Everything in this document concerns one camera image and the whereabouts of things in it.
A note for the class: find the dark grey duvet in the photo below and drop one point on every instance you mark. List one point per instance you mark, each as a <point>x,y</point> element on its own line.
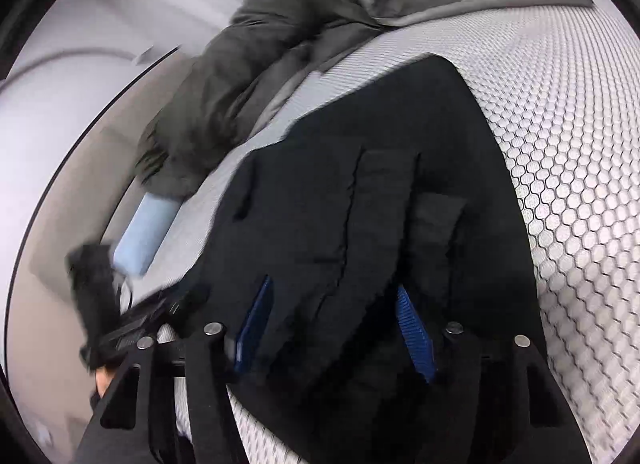
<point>252,66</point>

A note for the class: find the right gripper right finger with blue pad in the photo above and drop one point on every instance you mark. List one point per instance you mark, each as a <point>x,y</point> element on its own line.
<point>493,398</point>

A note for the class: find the white honeycomb mattress cover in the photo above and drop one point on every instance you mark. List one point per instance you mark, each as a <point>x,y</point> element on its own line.
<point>559,88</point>

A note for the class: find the beige upholstered headboard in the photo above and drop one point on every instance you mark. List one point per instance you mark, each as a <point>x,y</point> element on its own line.
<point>90,198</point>

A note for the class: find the light blue pillow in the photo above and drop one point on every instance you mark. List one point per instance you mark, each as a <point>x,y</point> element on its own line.
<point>145,233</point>

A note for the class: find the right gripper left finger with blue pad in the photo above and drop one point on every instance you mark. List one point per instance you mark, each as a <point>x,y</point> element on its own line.
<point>168,403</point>

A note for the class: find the black pants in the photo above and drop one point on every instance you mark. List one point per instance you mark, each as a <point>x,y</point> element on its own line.
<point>399,185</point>

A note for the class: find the left hand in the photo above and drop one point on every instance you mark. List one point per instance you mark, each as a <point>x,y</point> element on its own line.
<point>104,377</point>

